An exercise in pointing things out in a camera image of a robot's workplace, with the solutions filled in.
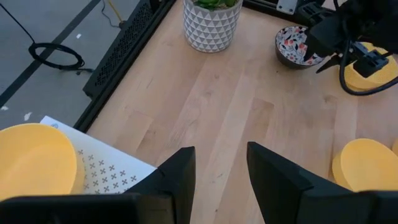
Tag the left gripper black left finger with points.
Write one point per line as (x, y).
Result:
(168, 193)

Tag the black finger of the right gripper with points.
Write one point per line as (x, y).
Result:
(331, 63)
(370, 62)

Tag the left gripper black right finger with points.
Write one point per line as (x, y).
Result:
(286, 193)

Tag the yellow plastic mini bowl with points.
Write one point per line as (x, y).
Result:
(367, 165)
(34, 158)
(390, 74)

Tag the black bowl with floral interior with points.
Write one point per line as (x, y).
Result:
(289, 43)

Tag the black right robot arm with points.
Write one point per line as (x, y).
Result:
(317, 14)

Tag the white perforated metal shelf rack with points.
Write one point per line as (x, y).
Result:
(105, 155)

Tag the green plant in patterned pot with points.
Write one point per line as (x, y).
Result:
(211, 31)

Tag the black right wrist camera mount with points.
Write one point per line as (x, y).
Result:
(326, 37)

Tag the silver metal bracket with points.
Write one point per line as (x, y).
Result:
(286, 6)

